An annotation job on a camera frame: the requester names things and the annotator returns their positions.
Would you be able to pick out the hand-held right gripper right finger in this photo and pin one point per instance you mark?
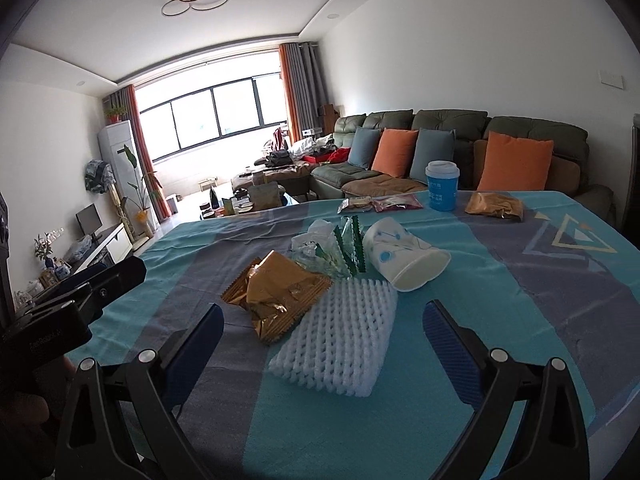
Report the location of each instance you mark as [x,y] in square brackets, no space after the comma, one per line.
[450,355]

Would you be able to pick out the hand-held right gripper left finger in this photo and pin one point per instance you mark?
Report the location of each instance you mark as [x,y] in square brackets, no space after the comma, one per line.
[197,347]

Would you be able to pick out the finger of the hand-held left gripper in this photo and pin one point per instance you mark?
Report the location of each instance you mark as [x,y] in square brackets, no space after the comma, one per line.
[85,272]
[117,277]

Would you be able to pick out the gold snack wrapper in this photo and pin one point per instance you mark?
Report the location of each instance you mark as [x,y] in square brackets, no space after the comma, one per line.
[495,206]
[280,295]

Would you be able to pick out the white paper cup blue print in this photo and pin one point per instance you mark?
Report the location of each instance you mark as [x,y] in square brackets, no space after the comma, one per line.
[400,255]

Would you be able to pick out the white foam fruit net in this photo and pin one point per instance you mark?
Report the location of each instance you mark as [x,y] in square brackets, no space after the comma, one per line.
[335,340]

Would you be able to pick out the green clear plastic wrapper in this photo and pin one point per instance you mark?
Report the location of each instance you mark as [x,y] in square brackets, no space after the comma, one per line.
[340,250]

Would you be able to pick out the person's left hand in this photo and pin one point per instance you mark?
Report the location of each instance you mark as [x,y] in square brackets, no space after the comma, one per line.
[35,410]

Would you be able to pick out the blue white ceramic jar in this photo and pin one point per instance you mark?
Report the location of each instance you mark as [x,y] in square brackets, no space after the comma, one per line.
[61,271]

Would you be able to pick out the white black tv cabinet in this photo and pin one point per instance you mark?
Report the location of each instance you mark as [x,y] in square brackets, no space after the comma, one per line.
[107,247]

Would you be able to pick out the decor tree blue vase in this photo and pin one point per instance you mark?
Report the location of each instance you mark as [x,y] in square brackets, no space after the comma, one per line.
[44,249]

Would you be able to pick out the black monitor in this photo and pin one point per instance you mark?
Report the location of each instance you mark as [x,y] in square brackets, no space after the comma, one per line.
[89,221]

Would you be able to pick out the blue grey printed tablecloth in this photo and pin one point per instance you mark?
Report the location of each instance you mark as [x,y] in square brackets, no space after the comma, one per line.
[500,320]

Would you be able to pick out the tall plant yellow pot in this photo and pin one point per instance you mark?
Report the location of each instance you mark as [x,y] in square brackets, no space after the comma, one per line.
[142,200]

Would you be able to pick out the small grey bin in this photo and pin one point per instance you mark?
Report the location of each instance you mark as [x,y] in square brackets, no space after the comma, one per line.
[172,205]

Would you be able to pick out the floor fan patterned cover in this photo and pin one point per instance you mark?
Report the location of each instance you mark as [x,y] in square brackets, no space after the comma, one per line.
[98,175]

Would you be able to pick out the white standing air conditioner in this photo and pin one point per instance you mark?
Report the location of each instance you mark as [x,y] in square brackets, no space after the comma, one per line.
[115,150]

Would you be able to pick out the grey orange curtain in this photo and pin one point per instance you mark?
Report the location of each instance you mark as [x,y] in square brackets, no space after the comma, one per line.
[142,150]
[300,90]

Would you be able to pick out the small low stool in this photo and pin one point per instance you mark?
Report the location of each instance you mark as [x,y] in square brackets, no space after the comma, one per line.
[207,182]

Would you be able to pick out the red snack packet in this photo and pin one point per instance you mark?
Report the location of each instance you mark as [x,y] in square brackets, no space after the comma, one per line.
[397,202]

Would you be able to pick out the small potted green plant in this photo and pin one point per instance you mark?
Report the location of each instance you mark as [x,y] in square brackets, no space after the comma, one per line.
[115,114]

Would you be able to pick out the brown paper bag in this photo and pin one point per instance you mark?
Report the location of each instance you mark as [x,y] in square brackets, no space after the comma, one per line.
[266,196]

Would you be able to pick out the blue cup white lid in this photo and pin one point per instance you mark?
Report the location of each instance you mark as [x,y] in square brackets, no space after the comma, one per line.
[442,187]

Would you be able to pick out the white glass coffee table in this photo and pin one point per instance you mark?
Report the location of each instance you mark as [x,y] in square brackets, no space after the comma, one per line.
[292,200]

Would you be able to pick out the small clear snack packet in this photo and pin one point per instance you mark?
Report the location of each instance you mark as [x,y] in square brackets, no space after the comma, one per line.
[356,205]

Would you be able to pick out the brown sofa seat pad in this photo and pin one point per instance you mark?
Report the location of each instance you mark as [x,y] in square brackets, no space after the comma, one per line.
[380,186]

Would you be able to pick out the large black framed window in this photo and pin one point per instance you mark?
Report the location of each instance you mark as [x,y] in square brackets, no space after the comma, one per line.
[210,115]

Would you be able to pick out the black bag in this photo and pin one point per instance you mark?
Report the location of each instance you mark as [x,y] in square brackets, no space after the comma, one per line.
[278,158]

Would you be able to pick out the orange cushion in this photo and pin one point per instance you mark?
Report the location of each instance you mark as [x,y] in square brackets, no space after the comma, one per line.
[515,162]
[394,152]

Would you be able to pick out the blue grey cushion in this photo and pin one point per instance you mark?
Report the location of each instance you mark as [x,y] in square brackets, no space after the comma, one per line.
[432,152]
[363,147]

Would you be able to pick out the red cloth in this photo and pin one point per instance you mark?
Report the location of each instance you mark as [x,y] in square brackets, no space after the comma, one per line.
[339,155]

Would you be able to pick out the pile of white clothes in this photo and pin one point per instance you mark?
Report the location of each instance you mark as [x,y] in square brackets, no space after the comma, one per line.
[310,144]

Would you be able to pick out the green leather sofa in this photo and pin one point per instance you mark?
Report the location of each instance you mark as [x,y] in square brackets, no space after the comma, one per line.
[450,120]

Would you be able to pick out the white wall switch plate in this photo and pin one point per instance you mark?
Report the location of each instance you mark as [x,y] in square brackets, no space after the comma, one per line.
[612,80]

